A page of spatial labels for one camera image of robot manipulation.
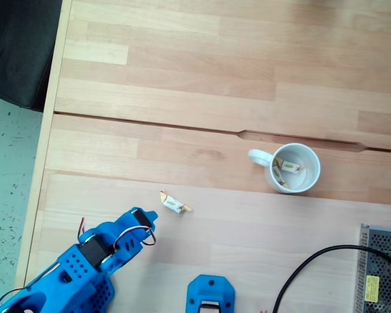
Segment white red servo wire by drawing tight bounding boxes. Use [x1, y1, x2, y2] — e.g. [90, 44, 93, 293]
[113, 226, 157, 250]

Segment perforated metal power supply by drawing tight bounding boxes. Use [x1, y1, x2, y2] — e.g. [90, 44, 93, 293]
[354, 223, 391, 313]

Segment black fabric cushion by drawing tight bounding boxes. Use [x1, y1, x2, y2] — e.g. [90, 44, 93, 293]
[0, 0, 63, 113]

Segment pale wooden base board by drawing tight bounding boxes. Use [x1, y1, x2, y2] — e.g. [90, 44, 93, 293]
[31, 170, 391, 313]

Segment white ceramic mug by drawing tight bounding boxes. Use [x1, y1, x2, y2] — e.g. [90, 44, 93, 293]
[247, 142, 321, 194]

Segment thick black cable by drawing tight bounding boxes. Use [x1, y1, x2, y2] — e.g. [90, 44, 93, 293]
[272, 244, 391, 313]

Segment blue printed post bracket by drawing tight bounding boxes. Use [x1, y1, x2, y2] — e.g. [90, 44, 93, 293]
[186, 274, 236, 313]

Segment yellow warning label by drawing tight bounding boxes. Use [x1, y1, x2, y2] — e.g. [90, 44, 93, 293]
[364, 275, 380, 303]

